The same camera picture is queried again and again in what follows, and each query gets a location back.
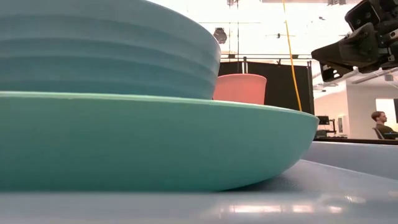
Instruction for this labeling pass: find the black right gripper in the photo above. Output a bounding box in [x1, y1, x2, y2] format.
[312, 0, 398, 83]

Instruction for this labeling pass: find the pink plastic cup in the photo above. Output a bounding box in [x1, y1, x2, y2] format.
[213, 73, 268, 106]

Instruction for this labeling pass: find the teal round plate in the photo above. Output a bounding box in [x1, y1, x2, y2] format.
[0, 90, 320, 192]

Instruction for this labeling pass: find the blue ribbed bowl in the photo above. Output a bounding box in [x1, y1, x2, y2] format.
[0, 0, 222, 100]

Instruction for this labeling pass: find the blue plastic tray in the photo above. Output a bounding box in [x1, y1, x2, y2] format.
[0, 141, 398, 224]

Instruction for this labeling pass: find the person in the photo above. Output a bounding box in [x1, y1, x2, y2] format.
[371, 111, 398, 140]

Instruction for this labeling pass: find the black partition screen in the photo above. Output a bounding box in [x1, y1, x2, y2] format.
[217, 60, 315, 115]

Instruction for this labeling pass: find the yellow hanging cable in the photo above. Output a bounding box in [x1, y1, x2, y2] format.
[281, 0, 303, 112]

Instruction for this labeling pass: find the white wall cabinet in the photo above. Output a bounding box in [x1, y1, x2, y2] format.
[337, 114, 351, 136]

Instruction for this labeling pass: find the black aluminium table frame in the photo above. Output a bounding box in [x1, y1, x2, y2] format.
[313, 137, 398, 146]

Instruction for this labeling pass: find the ceiling track rail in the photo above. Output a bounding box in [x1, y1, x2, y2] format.
[220, 53, 313, 61]

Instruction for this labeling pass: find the black ceiling cable reel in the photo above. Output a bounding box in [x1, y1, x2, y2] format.
[213, 27, 228, 45]

